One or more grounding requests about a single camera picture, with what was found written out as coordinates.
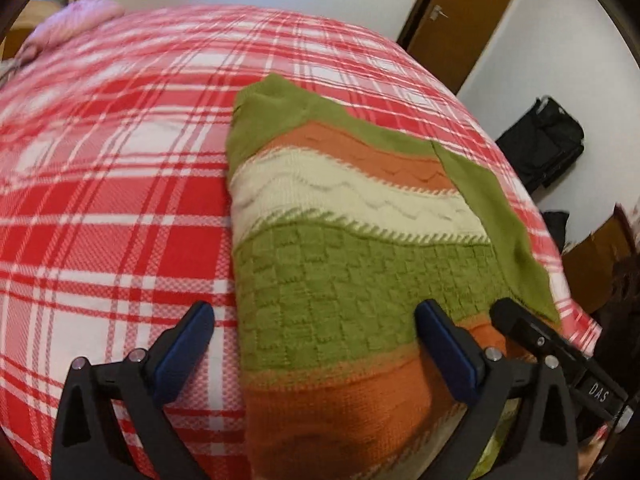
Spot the green striped knit sweater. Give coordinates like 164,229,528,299
227,75,560,479

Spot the brown wooden cabinet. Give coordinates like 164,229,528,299
562,205,637,314

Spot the black bag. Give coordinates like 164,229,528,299
496,96,585,194

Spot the red white plaid bedspread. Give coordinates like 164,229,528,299
1,6,600,479

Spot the brown wooden door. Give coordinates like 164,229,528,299
398,0,511,93

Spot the patterned beige pillow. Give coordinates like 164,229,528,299
0,58,22,87

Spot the pink pillow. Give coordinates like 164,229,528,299
20,0,126,55

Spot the beige wooden headboard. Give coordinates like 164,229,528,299
1,0,63,61

